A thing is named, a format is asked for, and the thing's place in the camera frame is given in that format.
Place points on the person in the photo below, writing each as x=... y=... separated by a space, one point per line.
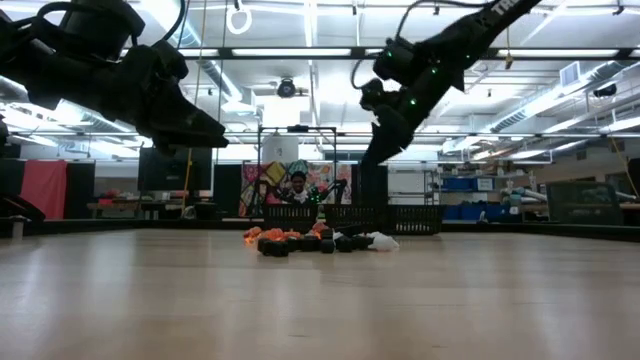
x=299 y=182

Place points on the red cloth panel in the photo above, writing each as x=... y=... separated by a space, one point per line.
x=44 y=187

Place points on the black monitor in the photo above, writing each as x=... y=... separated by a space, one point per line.
x=175 y=172

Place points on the white ceiling vent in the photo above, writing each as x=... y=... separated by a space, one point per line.
x=570 y=74

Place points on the black partition panel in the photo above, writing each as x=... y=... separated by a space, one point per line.
x=375 y=190
x=80 y=190
x=227 y=190
x=10 y=175

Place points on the black overhead frame beam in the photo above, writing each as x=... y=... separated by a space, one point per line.
x=225 y=52

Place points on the black game piece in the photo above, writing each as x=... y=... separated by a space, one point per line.
x=310 y=243
x=344 y=244
x=293 y=244
x=327 y=246
x=362 y=242
x=263 y=246
x=279 y=248
x=326 y=233

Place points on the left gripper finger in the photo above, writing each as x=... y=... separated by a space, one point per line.
x=207 y=132

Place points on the cluttered work table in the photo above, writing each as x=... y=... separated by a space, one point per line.
x=125 y=205

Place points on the blue storage bins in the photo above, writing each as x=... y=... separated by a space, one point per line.
x=470 y=212

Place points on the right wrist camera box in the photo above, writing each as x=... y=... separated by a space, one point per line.
x=372 y=95

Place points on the black metal rig frame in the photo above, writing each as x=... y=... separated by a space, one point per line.
x=297 y=128

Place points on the black table frame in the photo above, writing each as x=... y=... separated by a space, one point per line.
x=125 y=225

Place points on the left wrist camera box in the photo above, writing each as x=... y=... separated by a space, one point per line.
x=170 y=57

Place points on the white ghost piece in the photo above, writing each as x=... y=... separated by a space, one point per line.
x=385 y=242
x=338 y=234

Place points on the colourful patterned backdrop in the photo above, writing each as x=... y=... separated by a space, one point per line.
x=272 y=172

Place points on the black background robot arm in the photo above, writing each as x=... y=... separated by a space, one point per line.
x=265 y=197
x=332 y=189

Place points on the white box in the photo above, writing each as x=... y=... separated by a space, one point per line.
x=280 y=149

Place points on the black ceiling device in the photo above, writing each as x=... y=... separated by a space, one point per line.
x=605 y=90

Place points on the black overhead camera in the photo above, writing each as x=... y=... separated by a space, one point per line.
x=286 y=88

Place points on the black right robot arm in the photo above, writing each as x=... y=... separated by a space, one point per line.
x=475 y=30

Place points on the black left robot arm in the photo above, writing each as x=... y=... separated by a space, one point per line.
x=85 y=75

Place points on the yellow pole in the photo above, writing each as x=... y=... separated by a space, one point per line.
x=188 y=170

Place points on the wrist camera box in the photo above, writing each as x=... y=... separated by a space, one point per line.
x=372 y=95
x=170 y=57

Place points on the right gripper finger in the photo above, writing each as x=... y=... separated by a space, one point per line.
x=382 y=149

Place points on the orange translucent pumpkin piece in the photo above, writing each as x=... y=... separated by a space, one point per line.
x=252 y=235
x=294 y=234
x=274 y=234
x=319 y=229

